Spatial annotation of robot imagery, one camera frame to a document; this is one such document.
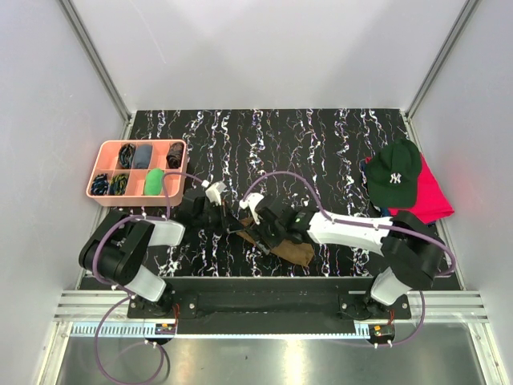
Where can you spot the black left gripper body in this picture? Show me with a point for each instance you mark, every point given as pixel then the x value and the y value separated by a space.
pixel 216 218

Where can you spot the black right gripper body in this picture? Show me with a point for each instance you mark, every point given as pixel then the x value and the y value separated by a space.
pixel 272 234

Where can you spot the brown fabric napkin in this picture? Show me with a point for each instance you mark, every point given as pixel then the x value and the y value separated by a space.
pixel 297 254

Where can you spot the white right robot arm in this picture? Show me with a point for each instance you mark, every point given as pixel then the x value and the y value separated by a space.
pixel 412 252

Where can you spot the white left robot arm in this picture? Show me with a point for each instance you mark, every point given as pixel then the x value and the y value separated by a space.
pixel 116 249

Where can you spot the black yellow patterned roll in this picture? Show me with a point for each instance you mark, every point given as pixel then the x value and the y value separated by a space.
pixel 118 184

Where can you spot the black multicolour patterned roll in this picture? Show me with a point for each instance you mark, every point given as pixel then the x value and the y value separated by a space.
pixel 125 155

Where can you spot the black blue patterned roll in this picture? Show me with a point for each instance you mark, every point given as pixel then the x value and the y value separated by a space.
pixel 100 185

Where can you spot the green rolled cloth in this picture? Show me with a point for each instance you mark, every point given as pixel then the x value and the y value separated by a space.
pixel 153 182

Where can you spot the dark paisley rolled cloth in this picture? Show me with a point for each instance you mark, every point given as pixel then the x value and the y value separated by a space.
pixel 175 154

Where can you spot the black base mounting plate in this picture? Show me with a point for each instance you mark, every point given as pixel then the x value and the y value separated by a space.
pixel 265 325

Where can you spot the grey-blue rolled cloth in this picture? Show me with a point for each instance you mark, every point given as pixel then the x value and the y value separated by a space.
pixel 142 157

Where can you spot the pink divided organizer tray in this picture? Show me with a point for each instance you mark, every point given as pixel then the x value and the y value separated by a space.
pixel 173 181

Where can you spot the blue small object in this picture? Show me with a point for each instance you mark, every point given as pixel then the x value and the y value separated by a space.
pixel 385 212

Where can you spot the dark green baseball cap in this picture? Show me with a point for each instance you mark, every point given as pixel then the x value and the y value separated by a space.
pixel 392 175

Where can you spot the pink red folded cloth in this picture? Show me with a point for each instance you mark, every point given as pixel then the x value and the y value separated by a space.
pixel 431 204

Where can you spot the aluminium frame rail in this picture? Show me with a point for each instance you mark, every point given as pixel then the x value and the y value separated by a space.
pixel 432 306

